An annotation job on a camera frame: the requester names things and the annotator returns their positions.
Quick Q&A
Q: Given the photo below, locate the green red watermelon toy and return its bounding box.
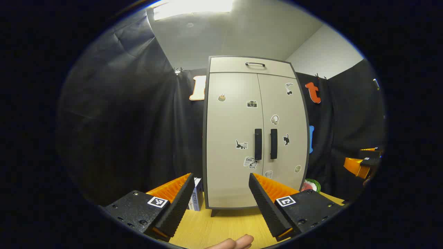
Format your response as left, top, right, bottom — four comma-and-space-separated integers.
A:
300, 178, 322, 193

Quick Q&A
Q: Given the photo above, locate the grey double-door shoe cabinet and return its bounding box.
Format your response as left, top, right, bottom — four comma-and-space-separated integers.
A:
202, 55, 310, 217

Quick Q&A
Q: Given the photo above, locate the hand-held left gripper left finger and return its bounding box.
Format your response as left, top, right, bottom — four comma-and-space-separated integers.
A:
103, 173, 195, 242

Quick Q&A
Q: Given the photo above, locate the black backdrop cloth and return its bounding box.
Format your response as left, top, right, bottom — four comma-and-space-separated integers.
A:
57, 10, 386, 208

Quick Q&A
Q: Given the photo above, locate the blue and white box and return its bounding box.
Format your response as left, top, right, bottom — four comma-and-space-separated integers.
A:
189, 177, 205, 211

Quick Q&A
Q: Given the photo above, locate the ceiling light panel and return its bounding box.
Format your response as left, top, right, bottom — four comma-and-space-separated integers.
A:
152, 0, 236, 20

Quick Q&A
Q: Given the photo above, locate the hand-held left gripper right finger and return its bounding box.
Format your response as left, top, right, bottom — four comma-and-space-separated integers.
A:
248, 173, 345, 242

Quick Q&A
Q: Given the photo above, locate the grey shoe cabinet door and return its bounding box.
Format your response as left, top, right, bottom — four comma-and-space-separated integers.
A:
207, 72, 265, 209
258, 74, 309, 191

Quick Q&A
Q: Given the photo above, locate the grey cabinet drawer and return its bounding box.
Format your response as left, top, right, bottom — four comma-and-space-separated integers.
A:
210, 57, 297, 79

